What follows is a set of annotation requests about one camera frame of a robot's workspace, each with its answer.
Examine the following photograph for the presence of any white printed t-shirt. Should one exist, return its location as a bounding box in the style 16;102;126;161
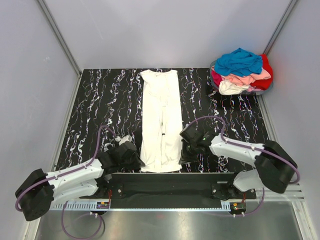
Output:
140;69;183;173

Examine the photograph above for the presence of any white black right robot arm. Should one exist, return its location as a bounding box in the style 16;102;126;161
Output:
180;125;300;199

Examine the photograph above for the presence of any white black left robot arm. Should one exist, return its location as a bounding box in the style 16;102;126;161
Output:
15;141;145;222

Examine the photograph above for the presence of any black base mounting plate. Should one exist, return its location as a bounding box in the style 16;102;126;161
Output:
83;172;257;204

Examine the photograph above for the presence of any grey laundry basket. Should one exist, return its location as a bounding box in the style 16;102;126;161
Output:
209;60;274;96

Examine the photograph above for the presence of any cream t-shirt in basket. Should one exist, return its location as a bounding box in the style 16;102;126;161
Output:
218;80;250;96

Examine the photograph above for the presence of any magenta t-shirt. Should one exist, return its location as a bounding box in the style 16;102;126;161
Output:
211;70;225;88

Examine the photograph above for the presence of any red t-shirt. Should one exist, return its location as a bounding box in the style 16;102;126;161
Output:
251;54;273;91

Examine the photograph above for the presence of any blue t-shirt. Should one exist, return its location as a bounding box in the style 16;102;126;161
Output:
214;48;263;77

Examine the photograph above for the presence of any pink t-shirt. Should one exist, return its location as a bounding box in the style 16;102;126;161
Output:
222;69;263;90

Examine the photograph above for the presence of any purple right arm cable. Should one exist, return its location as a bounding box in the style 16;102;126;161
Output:
184;115;301;217

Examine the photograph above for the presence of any white slotted cable duct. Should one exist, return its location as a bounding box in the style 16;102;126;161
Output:
51;199;231;212

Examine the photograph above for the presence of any aluminium frame post right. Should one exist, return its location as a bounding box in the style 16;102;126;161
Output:
263;0;300;56

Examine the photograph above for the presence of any aluminium frame post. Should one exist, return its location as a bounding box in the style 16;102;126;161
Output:
263;0;300;56
35;0;82;77

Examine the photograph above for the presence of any aluminium frame post left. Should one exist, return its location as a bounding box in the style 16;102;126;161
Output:
35;0;82;77

